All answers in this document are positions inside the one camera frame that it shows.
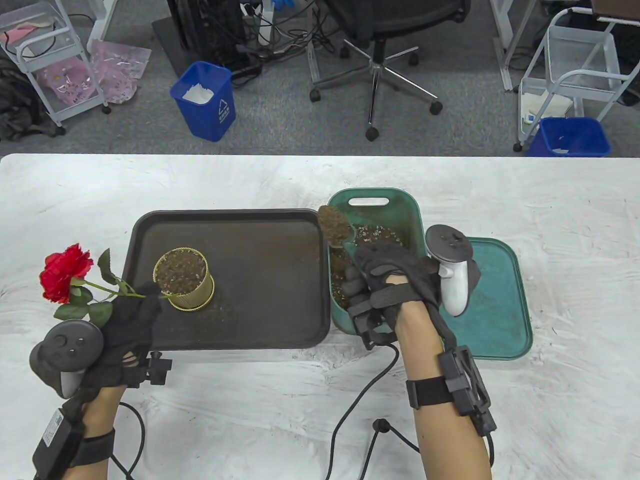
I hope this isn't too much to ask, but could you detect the person's right hand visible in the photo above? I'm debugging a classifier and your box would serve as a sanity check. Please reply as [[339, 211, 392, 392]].
[[342, 241, 482, 351]]

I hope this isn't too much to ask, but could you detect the person's left hand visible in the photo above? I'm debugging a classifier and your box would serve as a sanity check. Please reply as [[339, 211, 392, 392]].
[[82, 281, 163, 408]]

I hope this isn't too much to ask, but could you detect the green plastic trowel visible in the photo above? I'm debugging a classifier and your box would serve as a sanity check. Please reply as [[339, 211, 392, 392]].
[[317, 205, 371, 278]]

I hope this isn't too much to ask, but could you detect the brown potting mix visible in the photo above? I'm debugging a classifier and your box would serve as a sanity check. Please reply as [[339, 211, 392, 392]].
[[155, 205, 406, 308]]

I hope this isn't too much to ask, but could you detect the gold flower pot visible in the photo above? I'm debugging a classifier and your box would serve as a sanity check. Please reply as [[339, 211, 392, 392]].
[[153, 247, 216, 312]]

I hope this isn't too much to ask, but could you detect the red artificial rose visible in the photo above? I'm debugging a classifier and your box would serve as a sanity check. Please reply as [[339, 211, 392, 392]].
[[40, 243, 178, 328]]

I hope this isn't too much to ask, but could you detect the green bin lid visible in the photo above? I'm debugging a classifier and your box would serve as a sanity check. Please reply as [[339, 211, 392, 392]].
[[440, 237, 534, 361]]

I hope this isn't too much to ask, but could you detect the person's left forearm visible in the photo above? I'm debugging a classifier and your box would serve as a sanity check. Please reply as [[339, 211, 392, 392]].
[[50, 386, 126, 480]]

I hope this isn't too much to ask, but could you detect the green plastic bin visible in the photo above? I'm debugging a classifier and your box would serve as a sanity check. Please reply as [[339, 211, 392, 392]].
[[326, 187, 428, 335]]

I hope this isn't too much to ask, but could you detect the grey handheld controller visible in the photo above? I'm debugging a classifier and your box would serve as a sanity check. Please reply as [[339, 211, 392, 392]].
[[29, 320, 105, 400], [425, 225, 474, 317]]

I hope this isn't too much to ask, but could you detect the black box with white label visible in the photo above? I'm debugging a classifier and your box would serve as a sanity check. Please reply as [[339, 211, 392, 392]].
[[32, 409, 117, 480]]

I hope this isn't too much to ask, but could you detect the dark brown tray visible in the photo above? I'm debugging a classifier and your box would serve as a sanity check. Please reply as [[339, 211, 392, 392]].
[[111, 208, 332, 351]]

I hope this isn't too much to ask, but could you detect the blue trash bin white symbol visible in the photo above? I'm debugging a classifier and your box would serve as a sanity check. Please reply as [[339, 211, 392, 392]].
[[169, 61, 237, 143]]

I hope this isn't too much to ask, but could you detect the black office chair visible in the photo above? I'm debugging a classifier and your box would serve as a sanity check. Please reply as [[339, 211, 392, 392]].
[[307, 0, 472, 142]]

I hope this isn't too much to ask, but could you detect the white desk leg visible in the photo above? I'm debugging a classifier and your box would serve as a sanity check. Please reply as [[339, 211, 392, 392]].
[[490, 0, 538, 92], [87, 0, 121, 51]]

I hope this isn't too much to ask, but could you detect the black backpack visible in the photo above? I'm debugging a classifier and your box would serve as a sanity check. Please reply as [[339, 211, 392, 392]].
[[0, 54, 67, 142]]

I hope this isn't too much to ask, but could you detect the pink plastic bag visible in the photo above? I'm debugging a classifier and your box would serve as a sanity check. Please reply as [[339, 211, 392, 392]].
[[39, 56, 96, 106], [90, 40, 152, 105]]

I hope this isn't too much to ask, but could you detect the black floor mat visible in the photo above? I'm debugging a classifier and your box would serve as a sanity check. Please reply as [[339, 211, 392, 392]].
[[151, 17, 201, 78]]

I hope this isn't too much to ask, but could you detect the black computer tower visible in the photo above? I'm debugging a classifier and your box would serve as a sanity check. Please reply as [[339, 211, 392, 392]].
[[166, 0, 251, 71]]

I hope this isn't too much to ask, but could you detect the pink paper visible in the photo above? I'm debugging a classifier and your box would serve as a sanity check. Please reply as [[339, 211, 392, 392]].
[[0, 25, 38, 46]]

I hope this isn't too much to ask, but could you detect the brown cardboard box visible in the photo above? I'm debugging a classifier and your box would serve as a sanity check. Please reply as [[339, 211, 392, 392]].
[[592, 0, 640, 23]]

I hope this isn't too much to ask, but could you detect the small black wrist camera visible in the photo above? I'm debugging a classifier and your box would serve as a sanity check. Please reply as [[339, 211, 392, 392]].
[[347, 297, 401, 351], [146, 351, 173, 386]]

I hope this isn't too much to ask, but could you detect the black cable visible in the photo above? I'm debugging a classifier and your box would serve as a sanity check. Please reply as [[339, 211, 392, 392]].
[[324, 342, 496, 480], [109, 401, 148, 480]]

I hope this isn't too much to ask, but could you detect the black lattice wrist mount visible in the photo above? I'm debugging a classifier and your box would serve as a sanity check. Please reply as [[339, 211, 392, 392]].
[[406, 345, 497, 437]]

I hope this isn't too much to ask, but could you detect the bundle of black cables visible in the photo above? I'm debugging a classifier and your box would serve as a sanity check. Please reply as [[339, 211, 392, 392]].
[[220, 0, 351, 76]]

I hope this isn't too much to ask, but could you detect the white wire cart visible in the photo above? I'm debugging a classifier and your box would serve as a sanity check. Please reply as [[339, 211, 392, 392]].
[[513, 7, 640, 153], [0, 0, 112, 127]]

